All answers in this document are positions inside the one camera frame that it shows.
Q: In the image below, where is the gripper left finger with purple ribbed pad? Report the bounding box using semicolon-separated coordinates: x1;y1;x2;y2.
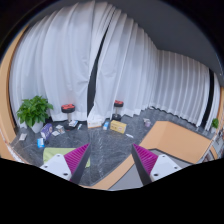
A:
39;143;92;185

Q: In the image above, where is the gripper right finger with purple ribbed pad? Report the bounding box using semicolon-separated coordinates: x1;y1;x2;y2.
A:
131;143;183;187

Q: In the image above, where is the light green towel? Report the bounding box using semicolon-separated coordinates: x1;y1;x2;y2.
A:
43;147;81;169

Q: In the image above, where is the small picture box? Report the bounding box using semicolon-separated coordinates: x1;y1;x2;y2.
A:
56;125;65;134

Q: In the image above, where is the blue white carton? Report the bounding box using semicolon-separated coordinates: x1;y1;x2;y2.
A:
37;138;45;148

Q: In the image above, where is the purple box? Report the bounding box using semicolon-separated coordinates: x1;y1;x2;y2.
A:
41;123;53;140

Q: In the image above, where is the white orange box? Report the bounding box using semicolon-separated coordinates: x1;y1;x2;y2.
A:
87;119;102;128

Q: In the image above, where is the yellow cardboard box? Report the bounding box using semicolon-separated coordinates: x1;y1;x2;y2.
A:
110;120;126;134

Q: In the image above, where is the small blue box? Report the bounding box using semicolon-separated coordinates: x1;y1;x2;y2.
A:
103;121;110;130

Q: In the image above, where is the green potted plant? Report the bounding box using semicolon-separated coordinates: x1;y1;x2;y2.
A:
16;96;53;133

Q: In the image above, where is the small green plant right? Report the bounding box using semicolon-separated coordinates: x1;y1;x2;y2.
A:
211;118;219;133

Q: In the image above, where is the white curtain right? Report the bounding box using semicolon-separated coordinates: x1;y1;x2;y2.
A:
87;14;220;129

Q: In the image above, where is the white curtain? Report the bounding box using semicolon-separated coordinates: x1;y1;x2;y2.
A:
9;1;114;121
87;14;220;129

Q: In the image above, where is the white curtain left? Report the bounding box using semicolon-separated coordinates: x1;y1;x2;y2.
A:
9;1;114;121

